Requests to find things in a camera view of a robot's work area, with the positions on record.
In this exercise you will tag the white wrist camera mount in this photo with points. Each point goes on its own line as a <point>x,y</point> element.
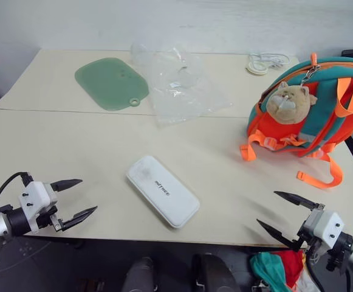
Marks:
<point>36,194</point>
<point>328,226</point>

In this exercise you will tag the green silicone mat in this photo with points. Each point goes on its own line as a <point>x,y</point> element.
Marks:
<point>109,82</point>

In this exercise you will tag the red and teal fabric bundle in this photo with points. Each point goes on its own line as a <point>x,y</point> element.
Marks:
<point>288,267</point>

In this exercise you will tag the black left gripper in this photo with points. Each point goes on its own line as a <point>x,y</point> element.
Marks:
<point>44,217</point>

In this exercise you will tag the dark rounded shape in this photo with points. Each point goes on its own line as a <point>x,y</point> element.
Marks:
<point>214,273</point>
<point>141,273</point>

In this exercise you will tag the clear plastic bag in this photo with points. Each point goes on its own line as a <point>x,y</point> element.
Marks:
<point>176,100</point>

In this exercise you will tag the white rectangular case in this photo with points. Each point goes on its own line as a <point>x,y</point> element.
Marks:
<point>161,191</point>

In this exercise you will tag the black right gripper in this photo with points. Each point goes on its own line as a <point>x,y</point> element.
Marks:
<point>305,236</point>

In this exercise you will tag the teal and orange backpack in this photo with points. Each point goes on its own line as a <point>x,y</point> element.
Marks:
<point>322,91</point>

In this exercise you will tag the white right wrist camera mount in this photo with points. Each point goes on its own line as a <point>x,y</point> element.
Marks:
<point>328,226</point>

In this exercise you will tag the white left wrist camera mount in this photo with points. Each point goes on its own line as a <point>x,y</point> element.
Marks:
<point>36,194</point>

